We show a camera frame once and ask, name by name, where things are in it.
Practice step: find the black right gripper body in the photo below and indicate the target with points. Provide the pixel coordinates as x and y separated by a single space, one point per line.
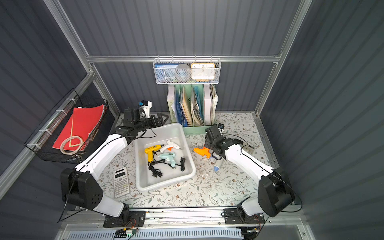
214 133

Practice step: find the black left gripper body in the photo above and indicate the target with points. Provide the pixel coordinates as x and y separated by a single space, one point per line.
154 121

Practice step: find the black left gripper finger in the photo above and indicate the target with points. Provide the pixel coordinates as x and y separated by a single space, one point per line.
157 123
165 117

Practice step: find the orange glue gun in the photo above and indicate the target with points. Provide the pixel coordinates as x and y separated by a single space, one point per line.
204 152

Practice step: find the white orange-trigger glue gun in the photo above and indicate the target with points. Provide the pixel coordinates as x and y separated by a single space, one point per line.
169 146

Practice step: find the yellow glue gun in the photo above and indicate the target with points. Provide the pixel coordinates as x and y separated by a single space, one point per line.
150 152

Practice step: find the mint green glue gun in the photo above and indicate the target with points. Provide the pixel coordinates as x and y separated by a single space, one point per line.
169 157

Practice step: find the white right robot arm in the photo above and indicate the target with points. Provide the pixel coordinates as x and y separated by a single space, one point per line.
274 192

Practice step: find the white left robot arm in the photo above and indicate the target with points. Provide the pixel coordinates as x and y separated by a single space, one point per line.
79 185

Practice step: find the white blue-tip glue gun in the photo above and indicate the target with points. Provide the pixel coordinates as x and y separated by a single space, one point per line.
218 165

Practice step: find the white plastic storage box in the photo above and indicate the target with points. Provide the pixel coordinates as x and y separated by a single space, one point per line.
159 173

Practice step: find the blue box in basket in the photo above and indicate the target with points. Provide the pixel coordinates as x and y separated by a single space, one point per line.
165 72

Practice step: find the beige black stapler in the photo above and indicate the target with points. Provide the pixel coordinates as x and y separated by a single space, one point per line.
247 148

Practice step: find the green desktop file organizer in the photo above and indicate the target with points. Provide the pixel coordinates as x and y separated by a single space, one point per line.
186 107

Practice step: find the grey tape roll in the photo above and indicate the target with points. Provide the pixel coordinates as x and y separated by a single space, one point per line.
182 73

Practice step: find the red folder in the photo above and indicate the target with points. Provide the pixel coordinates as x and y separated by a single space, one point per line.
83 122

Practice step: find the yellow white alarm clock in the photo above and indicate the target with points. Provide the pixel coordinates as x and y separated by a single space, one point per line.
203 71

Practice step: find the white calculator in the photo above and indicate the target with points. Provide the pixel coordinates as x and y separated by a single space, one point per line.
121 182

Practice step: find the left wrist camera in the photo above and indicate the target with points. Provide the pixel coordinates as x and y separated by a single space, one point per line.
144 108

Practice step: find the white wire mesh basket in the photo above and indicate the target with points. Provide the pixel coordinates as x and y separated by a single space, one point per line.
189 61

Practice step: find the black wire wall basket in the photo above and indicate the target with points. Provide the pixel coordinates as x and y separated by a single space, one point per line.
46 135

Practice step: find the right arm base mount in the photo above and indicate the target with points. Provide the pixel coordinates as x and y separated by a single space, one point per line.
236 216

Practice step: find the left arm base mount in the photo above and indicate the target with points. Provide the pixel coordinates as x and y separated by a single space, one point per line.
127 219

